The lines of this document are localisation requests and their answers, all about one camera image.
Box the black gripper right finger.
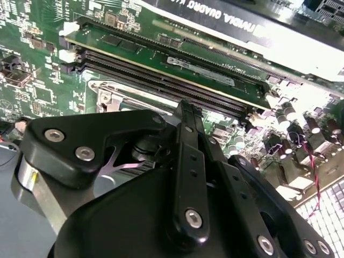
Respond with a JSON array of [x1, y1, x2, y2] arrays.
[[187, 101, 337, 258]]

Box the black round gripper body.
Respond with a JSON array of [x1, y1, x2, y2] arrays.
[[47, 131, 261, 258]]

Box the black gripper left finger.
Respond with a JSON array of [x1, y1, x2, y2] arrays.
[[10, 98, 212, 243]]

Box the thin wire locking lever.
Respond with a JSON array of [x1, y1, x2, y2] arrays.
[[88, 79, 180, 104]]

